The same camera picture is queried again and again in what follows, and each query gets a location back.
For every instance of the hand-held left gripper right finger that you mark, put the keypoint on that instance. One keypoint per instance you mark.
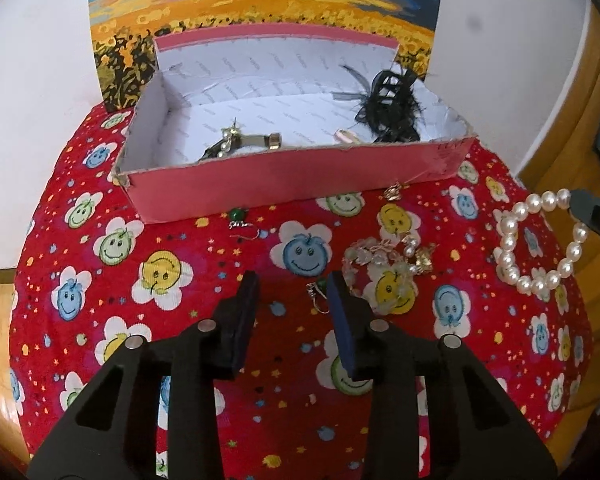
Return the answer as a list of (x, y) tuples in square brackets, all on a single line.
[(342, 325)]

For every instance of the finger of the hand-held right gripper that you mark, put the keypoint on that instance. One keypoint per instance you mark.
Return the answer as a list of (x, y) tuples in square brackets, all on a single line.
[(597, 215)]

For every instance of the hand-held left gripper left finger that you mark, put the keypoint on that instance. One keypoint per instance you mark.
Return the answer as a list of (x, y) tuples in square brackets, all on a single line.
[(242, 330)]

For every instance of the green bead hook earring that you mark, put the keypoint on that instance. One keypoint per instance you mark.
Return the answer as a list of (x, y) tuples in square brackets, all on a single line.
[(237, 215), (319, 287)]

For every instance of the pink cardboard box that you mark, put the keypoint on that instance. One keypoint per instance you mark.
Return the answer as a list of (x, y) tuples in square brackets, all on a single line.
[(280, 180)]

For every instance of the pale pink earring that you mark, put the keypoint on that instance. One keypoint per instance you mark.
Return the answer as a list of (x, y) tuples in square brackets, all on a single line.
[(345, 135)]

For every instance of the gold pearl drop earring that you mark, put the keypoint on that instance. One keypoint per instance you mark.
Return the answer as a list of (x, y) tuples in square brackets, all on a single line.
[(228, 135)]

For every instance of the black feather hair clip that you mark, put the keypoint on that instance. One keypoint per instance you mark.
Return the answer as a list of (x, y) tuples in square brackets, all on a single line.
[(390, 100)]

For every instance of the red smiley flower tablecloth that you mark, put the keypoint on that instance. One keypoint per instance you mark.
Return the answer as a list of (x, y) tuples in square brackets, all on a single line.
[(180, 260)]

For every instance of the gold cluster earring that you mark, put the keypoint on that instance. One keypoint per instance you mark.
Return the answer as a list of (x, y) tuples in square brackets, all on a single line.
[(423, 258)]

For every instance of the small gold earring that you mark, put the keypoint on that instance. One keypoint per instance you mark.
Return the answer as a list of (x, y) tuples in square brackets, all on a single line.
[(392, 191)]

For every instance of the sunflower field painting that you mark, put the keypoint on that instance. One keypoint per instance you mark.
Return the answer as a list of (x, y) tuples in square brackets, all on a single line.
[(260, 5)]

